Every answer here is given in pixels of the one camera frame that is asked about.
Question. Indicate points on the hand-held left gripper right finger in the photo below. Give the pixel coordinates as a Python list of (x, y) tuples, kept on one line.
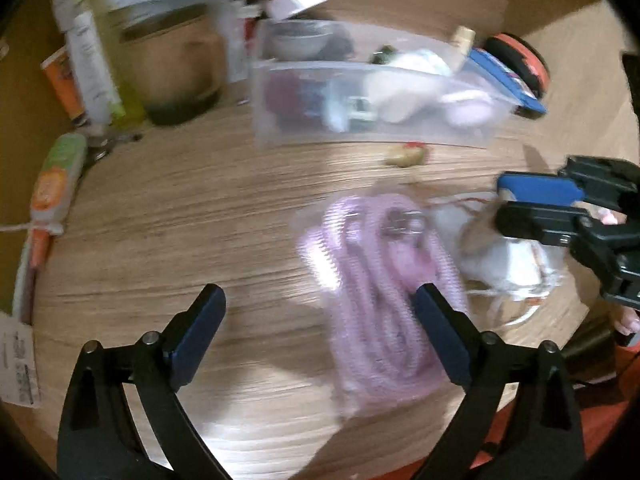
[(445, 342)]

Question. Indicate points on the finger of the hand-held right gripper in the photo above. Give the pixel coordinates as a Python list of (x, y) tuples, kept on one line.
[(537, 187), (537, 222)]

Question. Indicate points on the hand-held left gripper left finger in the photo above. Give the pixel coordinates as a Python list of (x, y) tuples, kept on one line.
[(196, 341)]

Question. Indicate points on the white marbled cloth bag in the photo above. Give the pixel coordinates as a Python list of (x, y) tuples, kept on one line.
[(500, 265)]

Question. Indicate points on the dark green box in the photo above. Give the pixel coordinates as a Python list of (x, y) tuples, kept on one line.
[(382, 54)]

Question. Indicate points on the clear plastic storage box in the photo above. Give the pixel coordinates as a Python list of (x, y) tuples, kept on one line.
[(310, 132)]

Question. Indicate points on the red velvet pouch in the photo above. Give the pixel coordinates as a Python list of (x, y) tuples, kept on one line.
[(290, 97)]

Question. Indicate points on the wooden desktop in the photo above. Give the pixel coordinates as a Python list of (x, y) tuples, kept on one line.
[(200, 220)]

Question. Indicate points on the person's right hand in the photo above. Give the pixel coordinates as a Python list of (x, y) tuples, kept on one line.
[(630, 327)]

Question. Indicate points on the blue pouch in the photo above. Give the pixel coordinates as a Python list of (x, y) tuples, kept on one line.
[(505, 82)]

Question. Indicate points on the black orange round case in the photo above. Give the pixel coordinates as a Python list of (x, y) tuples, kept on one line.
[(525, 57)]

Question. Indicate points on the small gold figurine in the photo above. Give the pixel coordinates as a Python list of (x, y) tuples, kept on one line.
[(406, 155)]

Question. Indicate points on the small beige bottle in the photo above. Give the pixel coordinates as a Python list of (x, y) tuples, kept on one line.
[(461, 42)]

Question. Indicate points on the orange white pen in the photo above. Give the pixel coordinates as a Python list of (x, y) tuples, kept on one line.
[(35, 270)]

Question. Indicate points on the printed paper receipt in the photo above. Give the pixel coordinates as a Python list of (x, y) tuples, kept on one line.
[(17, 360)]

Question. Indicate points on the orange red cloth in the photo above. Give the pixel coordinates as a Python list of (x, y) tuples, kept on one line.
[(600, 440)]

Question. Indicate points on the orange green white bottle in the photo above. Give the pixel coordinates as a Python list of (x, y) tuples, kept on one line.
[(55, 185)]

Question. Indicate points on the black metal tweezers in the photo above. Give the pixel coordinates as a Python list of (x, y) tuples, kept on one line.
[(110, 142)]

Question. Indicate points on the yellow green tall bottle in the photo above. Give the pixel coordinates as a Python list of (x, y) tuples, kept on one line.
[(131, 100)]

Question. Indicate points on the brown glass jar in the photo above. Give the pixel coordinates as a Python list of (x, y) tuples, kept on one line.
[(172, 70)]

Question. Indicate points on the grey bowl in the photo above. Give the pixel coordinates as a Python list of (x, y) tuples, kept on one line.
[(300, 45)]

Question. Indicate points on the orange white box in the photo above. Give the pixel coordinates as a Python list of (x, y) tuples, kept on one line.
[(62, 85)]

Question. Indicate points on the white tall tube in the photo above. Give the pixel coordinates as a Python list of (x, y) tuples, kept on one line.
[(95, 70)]

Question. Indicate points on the small white pink box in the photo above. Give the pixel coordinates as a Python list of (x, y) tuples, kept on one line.
[(295, 1)]

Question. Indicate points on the stack of red white packets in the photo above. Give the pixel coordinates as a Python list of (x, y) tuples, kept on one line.
[(240, 25)]

